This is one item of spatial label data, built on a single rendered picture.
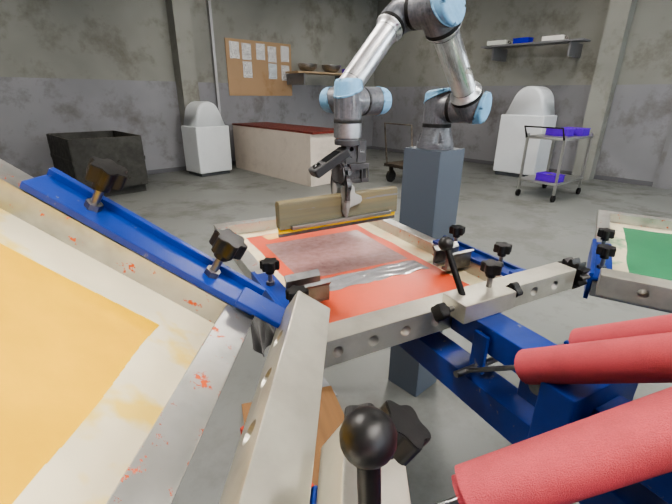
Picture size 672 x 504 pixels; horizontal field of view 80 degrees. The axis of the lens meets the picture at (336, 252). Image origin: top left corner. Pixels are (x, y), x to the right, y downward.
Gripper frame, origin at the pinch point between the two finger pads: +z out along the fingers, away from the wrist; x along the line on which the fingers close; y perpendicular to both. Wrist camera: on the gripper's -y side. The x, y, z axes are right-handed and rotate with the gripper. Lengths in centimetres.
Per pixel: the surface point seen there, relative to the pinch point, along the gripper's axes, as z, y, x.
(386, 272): 12.9, 4.5, -18.3
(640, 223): 13, 114, -25
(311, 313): -7, -36, -59
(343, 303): 13.5, -13.6, -27.1
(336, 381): 109, 27, 52
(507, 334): 5, -2, -62
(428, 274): 13.6, 14.7, -23.4
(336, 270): 13.5, -6.3, -9.9
